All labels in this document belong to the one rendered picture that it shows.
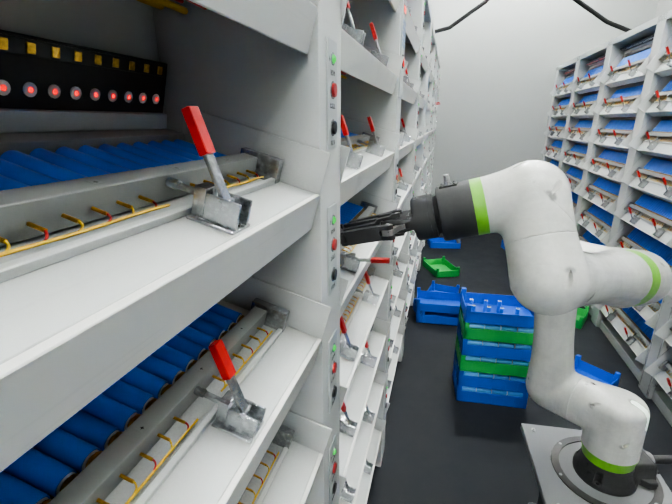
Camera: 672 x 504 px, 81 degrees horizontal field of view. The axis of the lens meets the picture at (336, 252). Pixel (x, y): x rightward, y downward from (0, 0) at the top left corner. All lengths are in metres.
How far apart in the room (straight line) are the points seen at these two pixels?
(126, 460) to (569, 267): 0.55
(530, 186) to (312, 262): 0.33
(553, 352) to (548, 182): 0.66
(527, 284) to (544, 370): 0.66
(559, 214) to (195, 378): 0.52
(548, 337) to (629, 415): 0.24
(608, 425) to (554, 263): 0.71
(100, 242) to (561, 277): 0.54
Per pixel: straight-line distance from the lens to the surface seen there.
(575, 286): 0.63
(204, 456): 0.39
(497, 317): 1.81
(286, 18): 0.41
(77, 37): 0.48
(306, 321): 0.54
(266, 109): 0.49
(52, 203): 0.27
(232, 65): 0.51
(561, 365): 1.25
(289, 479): 0.62
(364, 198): 1.19
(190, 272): 0.25
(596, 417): 1.27
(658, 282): 0.98
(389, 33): 1.18
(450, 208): 0.64
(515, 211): 0.64
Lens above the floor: 1.22
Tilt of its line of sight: 18 degrees down
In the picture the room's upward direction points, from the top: straight up
